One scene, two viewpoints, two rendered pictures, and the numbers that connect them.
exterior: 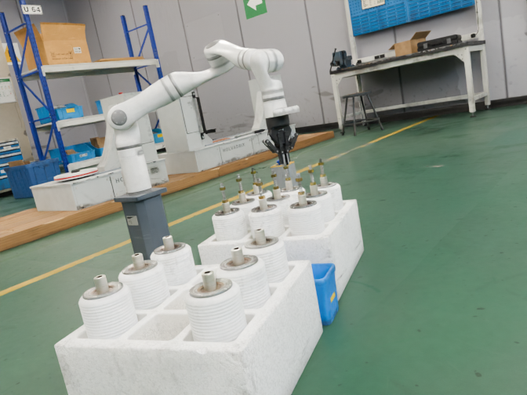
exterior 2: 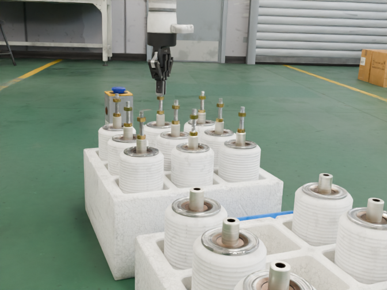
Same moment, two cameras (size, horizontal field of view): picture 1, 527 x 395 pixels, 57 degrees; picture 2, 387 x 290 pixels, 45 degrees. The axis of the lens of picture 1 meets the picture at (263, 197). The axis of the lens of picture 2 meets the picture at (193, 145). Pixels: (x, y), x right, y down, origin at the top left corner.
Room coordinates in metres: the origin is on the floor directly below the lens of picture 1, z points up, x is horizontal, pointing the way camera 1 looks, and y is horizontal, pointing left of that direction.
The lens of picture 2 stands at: (0.64, 0.71, 0.53)
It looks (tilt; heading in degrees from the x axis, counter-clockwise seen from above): 15 degrees down; 314
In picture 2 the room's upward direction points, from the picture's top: 2 degrees clockwise
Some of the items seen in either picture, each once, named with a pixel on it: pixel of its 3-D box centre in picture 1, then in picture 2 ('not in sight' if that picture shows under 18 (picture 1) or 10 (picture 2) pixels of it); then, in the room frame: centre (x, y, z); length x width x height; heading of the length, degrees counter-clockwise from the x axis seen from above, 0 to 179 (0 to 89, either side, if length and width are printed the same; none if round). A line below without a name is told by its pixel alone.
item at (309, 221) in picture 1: (308, 236); (238, 181); (1.29, -0.10, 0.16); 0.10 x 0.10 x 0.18
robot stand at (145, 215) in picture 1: (149, 230); not in sight; (1.80, 0.45, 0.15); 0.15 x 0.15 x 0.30; 50
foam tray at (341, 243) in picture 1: (287, 248); (173, 197); (1.44, -0.04, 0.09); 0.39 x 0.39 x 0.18; 66
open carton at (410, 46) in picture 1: (409, 45); not in sight; (5.73, -2.00, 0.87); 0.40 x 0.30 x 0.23; 36
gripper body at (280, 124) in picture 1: (278, 128); (161, 48); (1.55, -0.09, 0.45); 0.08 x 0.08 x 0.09
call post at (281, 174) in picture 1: (289, 205); (118, 145); (1.74, -0.09, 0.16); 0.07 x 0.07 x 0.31; 66
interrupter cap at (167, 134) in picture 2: (278, 198); (175, 135); (1.44, -0.04, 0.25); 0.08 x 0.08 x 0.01
